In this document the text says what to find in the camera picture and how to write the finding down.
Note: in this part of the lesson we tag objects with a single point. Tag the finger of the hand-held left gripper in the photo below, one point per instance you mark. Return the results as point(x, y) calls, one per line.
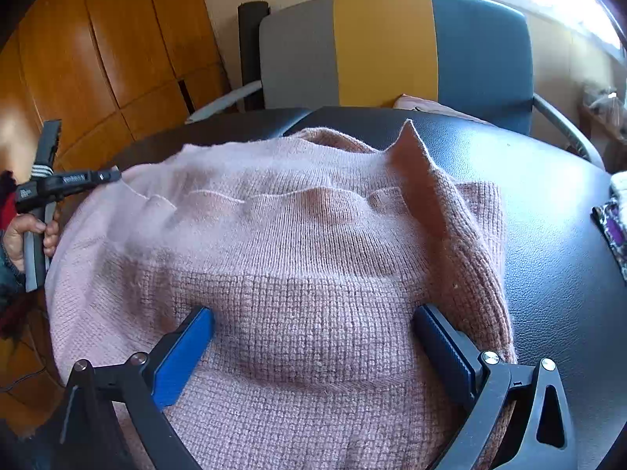
point(110, 176)

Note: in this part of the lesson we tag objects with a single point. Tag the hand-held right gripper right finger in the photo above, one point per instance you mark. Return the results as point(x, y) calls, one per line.
point(443, 352)

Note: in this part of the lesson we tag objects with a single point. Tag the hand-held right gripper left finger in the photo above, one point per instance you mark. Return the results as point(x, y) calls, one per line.
point(183, 357)

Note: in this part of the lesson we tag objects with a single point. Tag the pink knit sweater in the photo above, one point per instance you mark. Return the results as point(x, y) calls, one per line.
point(294, 254)

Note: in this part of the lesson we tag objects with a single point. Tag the person's left hand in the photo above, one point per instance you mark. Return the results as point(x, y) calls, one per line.
point(17, 237)

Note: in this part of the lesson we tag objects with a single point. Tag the red striped garment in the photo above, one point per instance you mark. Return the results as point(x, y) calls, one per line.
point(6, 205)

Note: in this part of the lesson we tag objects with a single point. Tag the wooden wardrobe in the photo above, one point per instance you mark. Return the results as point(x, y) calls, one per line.
point(122, 34)

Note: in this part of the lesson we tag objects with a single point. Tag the leopard print garment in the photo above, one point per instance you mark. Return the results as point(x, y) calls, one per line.
point(615, 235)

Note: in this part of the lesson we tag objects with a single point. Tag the cream knit sweater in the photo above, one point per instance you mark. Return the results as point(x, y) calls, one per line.
point(619, 188)

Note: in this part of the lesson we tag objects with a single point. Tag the pink cat print pillow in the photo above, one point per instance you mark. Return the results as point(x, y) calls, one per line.
point(421, 104)

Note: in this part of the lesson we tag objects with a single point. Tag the wooden desk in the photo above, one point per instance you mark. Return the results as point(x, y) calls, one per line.
point(602, 127)

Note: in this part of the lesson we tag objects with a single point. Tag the grey yellow blue armchair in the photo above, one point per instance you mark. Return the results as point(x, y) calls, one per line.
point(382, 49)

